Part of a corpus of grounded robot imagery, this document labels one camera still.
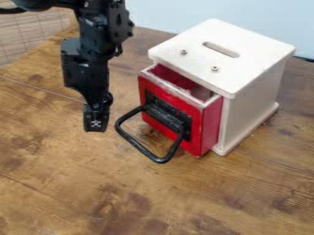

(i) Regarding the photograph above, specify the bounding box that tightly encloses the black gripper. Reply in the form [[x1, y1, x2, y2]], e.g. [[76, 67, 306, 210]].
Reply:
[[61, 38, 113, 132]]

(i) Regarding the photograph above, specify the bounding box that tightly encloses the black drawer handle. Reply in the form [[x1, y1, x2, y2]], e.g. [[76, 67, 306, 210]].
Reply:
[[113, 91, 192, 164]]

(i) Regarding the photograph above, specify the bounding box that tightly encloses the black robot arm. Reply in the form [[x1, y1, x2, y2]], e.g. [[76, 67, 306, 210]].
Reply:
[[0, 0, 133, 132]]

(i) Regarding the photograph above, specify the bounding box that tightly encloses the white wooden box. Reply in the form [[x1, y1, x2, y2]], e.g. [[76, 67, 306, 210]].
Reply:
[[148, 19, 294, 155]]

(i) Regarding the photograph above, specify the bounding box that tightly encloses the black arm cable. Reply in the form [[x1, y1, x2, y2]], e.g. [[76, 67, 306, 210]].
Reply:
[[0, 6, 29, 15]]

